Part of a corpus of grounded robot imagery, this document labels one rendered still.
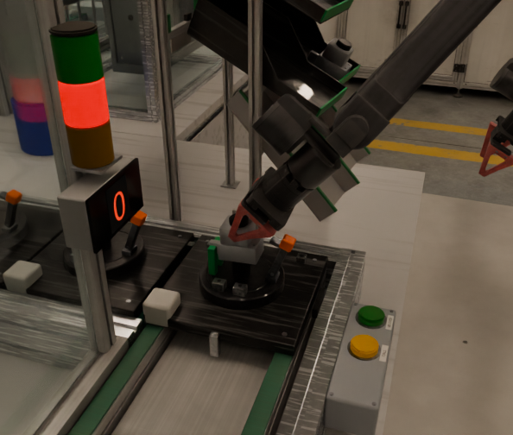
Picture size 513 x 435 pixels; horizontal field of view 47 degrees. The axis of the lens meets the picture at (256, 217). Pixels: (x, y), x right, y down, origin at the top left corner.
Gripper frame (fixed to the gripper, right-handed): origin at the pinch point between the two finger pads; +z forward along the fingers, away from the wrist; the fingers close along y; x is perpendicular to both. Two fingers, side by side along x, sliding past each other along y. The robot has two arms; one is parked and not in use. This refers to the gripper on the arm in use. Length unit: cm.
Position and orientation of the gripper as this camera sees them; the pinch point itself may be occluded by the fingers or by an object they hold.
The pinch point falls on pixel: (239, 228)
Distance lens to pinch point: 92.6
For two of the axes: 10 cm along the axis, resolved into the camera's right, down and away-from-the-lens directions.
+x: 7.2, 6.8, 1.5
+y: -3.0, 4.9, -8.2
